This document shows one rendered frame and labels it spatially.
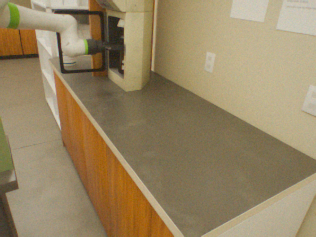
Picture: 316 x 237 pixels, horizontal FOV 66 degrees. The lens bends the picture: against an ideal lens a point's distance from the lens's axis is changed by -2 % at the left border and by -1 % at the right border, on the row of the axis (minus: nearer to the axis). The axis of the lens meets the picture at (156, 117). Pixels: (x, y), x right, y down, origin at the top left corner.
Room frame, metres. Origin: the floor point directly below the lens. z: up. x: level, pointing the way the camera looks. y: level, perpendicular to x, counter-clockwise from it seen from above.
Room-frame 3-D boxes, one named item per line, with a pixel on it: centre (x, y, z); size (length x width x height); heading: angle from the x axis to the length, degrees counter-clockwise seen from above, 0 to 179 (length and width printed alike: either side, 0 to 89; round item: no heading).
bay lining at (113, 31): (1.65, 0.18, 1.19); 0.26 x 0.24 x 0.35; 33
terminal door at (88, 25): (1.64, 0.52, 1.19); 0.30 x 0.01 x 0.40; 115
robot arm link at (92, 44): (1.49, 0.42, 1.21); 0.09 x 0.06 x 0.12; 31
